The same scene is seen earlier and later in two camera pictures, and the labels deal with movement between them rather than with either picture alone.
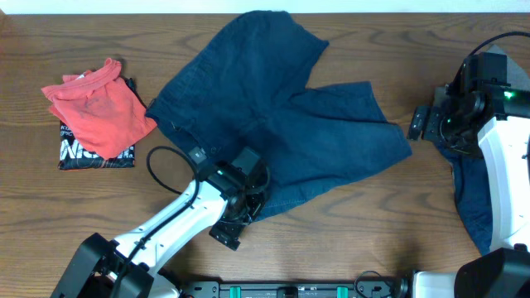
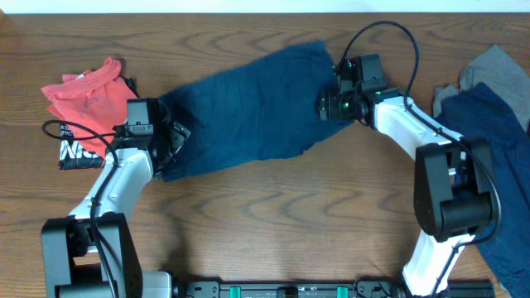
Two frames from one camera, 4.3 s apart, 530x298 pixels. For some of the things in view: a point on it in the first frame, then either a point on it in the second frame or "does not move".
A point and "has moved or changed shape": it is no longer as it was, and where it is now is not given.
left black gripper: (225, 236) → (178, 135)
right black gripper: (432, 129) → (329, 108)
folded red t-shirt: (101, 108) does not move
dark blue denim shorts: (243, 84) has moved or changed shape
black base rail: (358, 290) does not move
